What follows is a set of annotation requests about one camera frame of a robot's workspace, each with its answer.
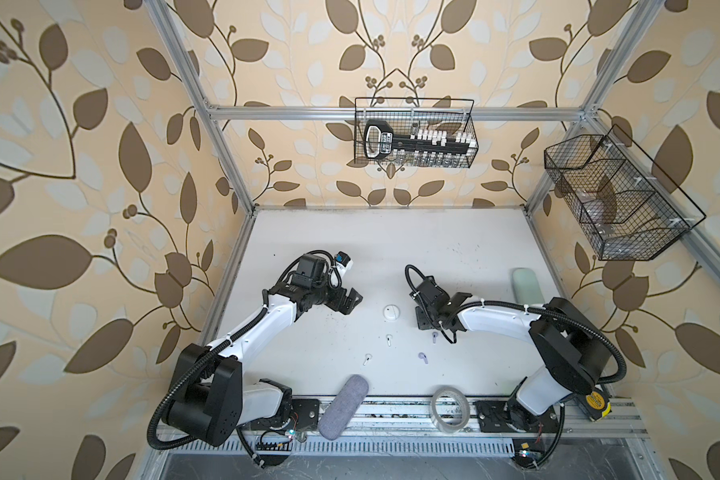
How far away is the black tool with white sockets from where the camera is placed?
82cm

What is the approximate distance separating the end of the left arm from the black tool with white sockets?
412 mm

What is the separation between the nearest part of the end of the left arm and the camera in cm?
76
